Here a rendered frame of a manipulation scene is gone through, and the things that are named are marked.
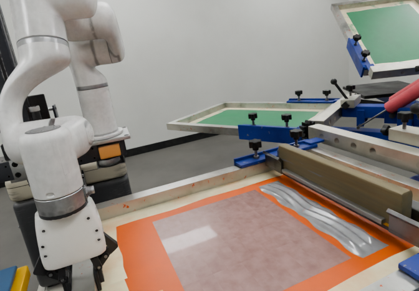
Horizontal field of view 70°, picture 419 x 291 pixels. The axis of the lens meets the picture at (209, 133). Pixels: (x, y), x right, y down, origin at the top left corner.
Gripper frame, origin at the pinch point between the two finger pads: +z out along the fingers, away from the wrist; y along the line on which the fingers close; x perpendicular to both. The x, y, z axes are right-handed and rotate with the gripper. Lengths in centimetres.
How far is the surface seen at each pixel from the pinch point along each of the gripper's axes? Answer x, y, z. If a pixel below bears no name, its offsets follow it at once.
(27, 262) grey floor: -183, 59, 100
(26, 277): -14.8, 12.5, 4.9
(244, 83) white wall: -380, -246, 22
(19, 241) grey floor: -220, 70, 101
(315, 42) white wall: -380, -394, -29
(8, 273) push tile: -14.3, 15.1, 2.4
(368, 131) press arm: -39, -117, 5
